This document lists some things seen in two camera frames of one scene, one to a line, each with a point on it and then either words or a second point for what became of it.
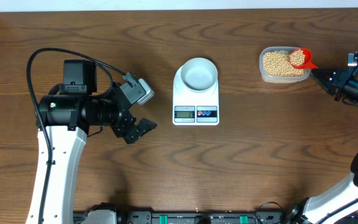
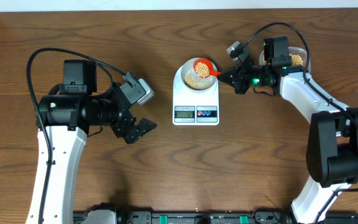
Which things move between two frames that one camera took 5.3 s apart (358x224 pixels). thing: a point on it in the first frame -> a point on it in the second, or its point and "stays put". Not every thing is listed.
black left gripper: x=120 y=127 stays put
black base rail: x=108 y=216 stays put
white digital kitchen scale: x=194 y=108 stays put
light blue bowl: x=199 y=74 stays put
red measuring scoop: x=307 y=63 -> x=209 y=63
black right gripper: x=340 y=81 -> x=237 y=81
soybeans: x=297 y=57 -> x=202 y=70
